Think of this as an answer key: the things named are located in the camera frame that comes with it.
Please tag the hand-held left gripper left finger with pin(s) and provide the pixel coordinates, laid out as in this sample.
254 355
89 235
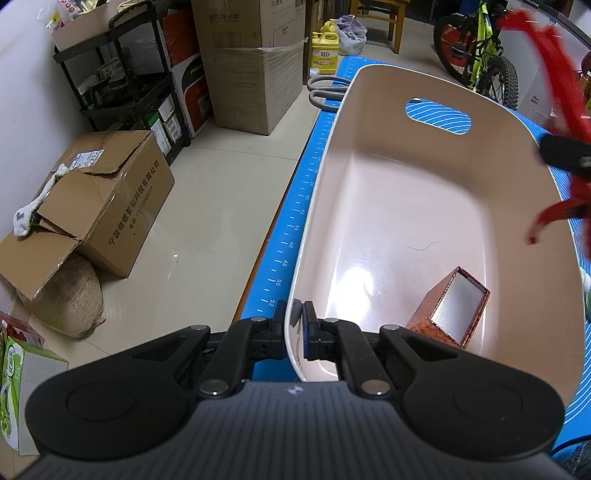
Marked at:
278 334

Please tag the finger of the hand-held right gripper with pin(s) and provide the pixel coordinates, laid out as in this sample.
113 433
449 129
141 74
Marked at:
565 154

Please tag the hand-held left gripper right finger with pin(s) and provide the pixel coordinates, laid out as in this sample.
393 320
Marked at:
306 332

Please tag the red toy figure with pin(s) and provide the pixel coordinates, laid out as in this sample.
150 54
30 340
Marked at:
556 69

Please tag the beige plastic basin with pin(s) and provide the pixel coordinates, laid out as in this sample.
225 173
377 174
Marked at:
392 207

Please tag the white appliance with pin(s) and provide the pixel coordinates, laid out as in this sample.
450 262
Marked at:
535 78

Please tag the blue cutting mat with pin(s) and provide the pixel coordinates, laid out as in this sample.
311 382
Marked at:
288 230

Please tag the green and black bicycle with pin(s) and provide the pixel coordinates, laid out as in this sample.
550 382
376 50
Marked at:
485 50

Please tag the copper mirror box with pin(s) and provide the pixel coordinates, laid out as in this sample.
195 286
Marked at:
457 311

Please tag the burlap sack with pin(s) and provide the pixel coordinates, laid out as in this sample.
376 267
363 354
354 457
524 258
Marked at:
69 300

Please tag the open brown cardboard box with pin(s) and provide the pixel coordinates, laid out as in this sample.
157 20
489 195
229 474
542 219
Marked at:
115 198

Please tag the wooden stool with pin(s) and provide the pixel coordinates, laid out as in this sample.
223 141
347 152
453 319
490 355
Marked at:
392 14

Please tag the group of small cartons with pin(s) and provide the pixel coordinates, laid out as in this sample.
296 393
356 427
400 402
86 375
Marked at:
166 124

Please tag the translucent plastic bag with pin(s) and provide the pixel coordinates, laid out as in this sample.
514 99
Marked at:
352 34

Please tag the large taped cardboard box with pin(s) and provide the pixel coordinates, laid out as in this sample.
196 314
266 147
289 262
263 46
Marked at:
249 87

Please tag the green and white carton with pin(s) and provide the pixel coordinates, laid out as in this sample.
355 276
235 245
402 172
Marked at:
27 383

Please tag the red and white appliance box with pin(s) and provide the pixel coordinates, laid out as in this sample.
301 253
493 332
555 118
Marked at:
194 92

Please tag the red snack package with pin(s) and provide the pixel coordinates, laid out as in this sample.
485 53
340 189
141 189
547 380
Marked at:
21 325

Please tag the yellow detergent bottle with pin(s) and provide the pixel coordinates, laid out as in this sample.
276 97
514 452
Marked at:
324 53

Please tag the white foam piece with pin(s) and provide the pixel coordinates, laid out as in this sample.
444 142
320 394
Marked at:
39 198

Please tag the black shelf cart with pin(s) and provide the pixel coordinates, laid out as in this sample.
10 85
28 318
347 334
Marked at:
152 87

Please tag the printed cardboard box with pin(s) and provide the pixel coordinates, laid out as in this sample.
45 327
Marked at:
240 23

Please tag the beige storage box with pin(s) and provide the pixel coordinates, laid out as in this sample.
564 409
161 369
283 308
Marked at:
85 30

